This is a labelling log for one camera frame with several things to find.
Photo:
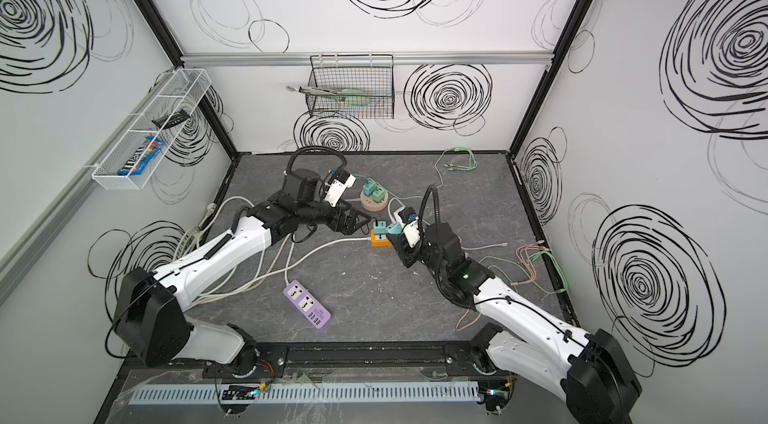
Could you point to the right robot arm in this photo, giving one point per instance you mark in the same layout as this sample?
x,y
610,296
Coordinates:
x,y
589,372

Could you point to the white wire wall basket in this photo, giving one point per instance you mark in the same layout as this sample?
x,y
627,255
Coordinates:
x,y
180,89

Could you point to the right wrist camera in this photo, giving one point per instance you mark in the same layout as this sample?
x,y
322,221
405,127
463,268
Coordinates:
x,y
408,219

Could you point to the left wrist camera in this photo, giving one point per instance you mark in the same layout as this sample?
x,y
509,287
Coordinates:
x,y
339,181

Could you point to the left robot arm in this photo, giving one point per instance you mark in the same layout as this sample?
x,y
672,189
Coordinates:
x,y
150,314

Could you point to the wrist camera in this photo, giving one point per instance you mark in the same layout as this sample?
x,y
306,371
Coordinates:
x,y
408,219
339,181

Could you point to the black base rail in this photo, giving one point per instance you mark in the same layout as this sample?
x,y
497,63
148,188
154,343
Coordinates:
x,y
360,355

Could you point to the purple power strip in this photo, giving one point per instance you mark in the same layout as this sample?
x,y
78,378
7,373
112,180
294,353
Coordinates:
x,y
309,306

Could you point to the metal tongs in basket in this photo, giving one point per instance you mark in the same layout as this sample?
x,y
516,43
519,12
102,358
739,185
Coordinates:
x,y
351,97

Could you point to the grey slotted cable duct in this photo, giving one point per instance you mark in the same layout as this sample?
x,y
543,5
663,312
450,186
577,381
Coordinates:
x,y
306,393

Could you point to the teal plug adapter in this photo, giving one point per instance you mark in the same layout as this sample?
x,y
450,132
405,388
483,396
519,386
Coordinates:
x,y
380,228
394,229
369,187

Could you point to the blue candy packet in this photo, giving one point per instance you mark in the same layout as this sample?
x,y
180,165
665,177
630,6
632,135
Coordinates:
x,y
140,159

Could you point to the green plug adapter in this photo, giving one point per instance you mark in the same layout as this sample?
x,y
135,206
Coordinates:
x,y
380,195

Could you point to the black wire wall basket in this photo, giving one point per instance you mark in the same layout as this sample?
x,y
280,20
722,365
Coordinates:
x,y
373,73

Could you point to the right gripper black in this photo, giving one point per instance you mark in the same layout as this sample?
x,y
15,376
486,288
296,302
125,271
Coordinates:
x,y
397,245

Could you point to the round pink power strip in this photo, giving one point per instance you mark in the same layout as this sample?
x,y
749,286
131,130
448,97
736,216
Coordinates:
x,y
369,205

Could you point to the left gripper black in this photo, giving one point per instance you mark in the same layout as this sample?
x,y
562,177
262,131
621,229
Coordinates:
x,y
346,219

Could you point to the orange power strip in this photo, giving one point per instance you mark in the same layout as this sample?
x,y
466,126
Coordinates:
x,y
380,240

